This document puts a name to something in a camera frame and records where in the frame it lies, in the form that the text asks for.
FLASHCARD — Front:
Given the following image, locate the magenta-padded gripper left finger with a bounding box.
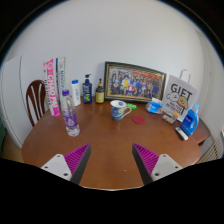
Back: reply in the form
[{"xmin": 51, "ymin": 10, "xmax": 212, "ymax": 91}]
[{"xmin": 40, "ymin": 143, "xmax": 92, "ymax": 186}]

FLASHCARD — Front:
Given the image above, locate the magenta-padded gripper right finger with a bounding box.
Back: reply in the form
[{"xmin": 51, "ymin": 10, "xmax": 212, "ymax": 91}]
[{"xmin": 131, "ymin": 143, "xmax": 184, "ymax": 186}]

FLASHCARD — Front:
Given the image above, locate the clear purple-label water bottle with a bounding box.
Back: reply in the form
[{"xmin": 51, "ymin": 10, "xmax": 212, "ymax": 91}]
[{"xmin": 60, "ymin": 88, "xmax": 81, "ymax": 138}]

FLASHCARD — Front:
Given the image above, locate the white remote control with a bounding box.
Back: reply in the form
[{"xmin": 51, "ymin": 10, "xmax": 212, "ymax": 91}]
[{"xmin": 174, "ymin": 126, "xmax": 190, "ymax": 142}]

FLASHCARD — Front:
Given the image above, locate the blue detergent bottle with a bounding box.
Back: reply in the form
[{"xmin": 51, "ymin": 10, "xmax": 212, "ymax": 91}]
[{"xmin": 179, "ymin": 102, "xmax": 201, "ymax": 137}]

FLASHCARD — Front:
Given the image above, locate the white radiator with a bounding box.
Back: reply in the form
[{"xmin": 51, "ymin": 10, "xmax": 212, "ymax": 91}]
[{"xmin": 199, "ymin": 137, "xmax": 223, "ymax": 163}]

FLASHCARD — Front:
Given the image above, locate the flat round red coaster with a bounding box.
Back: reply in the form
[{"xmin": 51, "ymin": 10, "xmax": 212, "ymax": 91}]
[{"xmin": 131, "ymin": 115, "xmax": 147, "ymax": 126}]

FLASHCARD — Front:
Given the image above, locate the blue tissue pack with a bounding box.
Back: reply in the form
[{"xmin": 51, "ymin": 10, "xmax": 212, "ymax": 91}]
[{"xmin": 145, "ymin": 97, "xmax": 164, "ymax": 116}]

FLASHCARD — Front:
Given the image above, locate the brown wooden chair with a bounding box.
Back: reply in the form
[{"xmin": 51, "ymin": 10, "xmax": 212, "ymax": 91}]
[{"xmin": 25, "ymin": 78, "xmax": 48, "ymax": 128}]

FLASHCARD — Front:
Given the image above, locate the small green packet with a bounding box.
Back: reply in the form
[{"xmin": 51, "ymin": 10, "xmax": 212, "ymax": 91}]
[{"xmin": 125, "ymin": 102, "xmax": 138, "ymax": 111}]

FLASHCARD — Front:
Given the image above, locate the white printed paper gift bag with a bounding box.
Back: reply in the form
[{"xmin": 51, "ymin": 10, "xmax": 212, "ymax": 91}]
[{"xmin": 160, "ymin": 68, "xmax": 198, "ymax": 123}]

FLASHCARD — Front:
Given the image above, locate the blue yellow painted mug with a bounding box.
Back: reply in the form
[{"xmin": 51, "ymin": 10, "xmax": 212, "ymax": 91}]
[{"xmin": 109, "ymin": 99, "xmax": 133, "ymax": 122}]

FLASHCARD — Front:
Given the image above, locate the white blue-capped lotion bottle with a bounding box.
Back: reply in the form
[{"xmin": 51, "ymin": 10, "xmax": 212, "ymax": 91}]
[{"xmin": 70, "ymin": 78, "xmax": 82, "ymax": 107}]

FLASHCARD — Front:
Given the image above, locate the pink shuttlecock tube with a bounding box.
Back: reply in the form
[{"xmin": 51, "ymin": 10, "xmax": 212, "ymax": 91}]
[{"xmin": 42, "ymin": 58, "xmax": 61, "ymax": 118}]

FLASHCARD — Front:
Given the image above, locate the dark blue pump bottle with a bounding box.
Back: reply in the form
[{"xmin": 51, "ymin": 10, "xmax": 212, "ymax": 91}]
[{"xmin": 81, "ymin": 73, "xmax": 94, "ymax": 105}]

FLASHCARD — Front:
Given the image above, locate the amber yellow-label pump bottle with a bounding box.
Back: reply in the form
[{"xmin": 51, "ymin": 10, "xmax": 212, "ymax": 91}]
[{"xmin": 94, "ymin": 78, "xmax": 106, "ymax": 105}]

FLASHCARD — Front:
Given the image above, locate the white green shuttlecock tube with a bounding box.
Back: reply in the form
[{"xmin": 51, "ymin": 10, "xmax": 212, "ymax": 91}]
[{"xmin": 55, "ymin": 56, "xmax": 68, "ymax": 105}]

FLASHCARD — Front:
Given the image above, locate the framed group picture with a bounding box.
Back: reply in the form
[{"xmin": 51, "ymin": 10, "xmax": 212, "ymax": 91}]
[{"xmin": 103, "ymin": 60, "xmax": 168, "ymax": 104}]

